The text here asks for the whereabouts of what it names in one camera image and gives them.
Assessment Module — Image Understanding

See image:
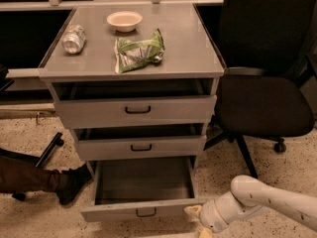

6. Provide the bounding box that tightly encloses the grey bottom drawer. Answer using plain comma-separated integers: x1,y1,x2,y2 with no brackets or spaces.
81,156,204,222

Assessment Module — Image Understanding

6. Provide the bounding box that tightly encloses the black shoe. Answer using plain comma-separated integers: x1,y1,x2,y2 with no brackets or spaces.
55,165,92,205

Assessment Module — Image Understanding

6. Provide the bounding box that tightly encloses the green chip bag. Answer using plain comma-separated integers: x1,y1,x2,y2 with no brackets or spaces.
114,29,165,73

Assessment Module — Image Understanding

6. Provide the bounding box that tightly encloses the grey top drawer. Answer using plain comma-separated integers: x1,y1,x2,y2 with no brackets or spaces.
53,79,216,129

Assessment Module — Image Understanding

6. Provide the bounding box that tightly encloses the black office chair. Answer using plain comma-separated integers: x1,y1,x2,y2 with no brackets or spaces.
205,0,316,178

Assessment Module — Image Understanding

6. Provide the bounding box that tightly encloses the grey middle drawer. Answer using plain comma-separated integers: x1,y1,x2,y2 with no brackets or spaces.
73,124,206,161

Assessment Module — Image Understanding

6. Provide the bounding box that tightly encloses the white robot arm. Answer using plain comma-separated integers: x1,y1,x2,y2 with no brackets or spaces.
184,176,317,238

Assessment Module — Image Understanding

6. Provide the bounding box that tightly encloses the brown trouser leg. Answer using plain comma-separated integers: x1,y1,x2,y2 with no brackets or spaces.
0,157,61,193

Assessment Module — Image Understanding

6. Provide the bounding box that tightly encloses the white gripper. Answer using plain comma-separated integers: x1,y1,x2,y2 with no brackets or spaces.
184,191,262,238

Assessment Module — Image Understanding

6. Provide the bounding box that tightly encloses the crushed silver soda can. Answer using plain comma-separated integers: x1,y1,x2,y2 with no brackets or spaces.
61,25,86,55

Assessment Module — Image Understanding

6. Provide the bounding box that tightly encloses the white paper bowl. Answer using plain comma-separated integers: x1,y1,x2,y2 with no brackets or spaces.
107,11,143,33

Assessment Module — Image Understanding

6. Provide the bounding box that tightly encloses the grey metal drawer cabinet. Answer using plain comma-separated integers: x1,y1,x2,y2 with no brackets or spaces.
38,2,227,171

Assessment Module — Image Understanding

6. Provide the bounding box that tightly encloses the grey drawer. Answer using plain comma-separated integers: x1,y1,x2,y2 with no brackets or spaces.
81,156,204,222
53,79,216,129
73,124,206,161

